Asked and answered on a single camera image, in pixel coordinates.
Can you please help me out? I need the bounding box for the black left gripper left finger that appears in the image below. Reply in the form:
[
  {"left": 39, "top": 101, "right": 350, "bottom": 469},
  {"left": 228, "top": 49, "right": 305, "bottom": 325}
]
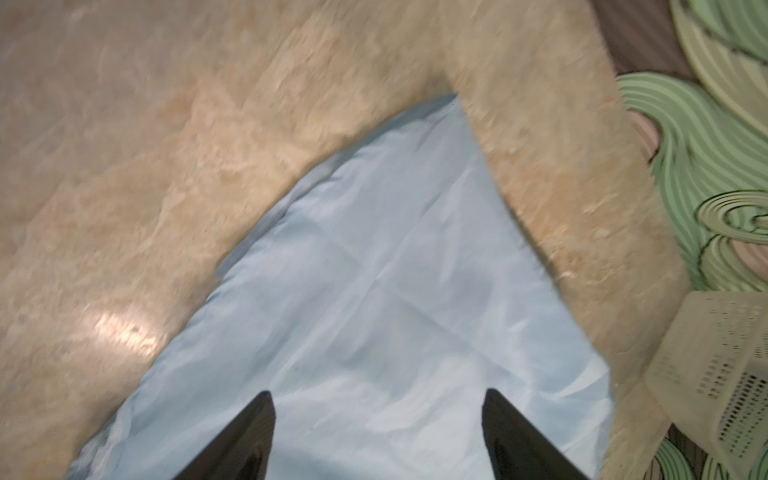
[{"left": 174, "top": 391, "right": 276, "bottom": 480}]

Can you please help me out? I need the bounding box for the white plastic mesh basket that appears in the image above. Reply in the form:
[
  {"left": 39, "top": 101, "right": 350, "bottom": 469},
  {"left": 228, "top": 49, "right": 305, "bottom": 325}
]
[{"left": 645, "top": 292, "right": 767, "bottom": 479}]

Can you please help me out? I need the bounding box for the light blue long sleeve shirt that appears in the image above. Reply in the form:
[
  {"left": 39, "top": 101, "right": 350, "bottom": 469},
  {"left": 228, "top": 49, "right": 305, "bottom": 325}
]
[{"left": 67, "top": 95, "right": 614, "bottom": 479}]

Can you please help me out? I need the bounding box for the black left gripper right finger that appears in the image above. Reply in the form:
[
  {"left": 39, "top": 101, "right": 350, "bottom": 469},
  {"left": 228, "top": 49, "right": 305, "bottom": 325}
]
[{"left": 481, "top": 389, "right": 587, "bottom": 480}]

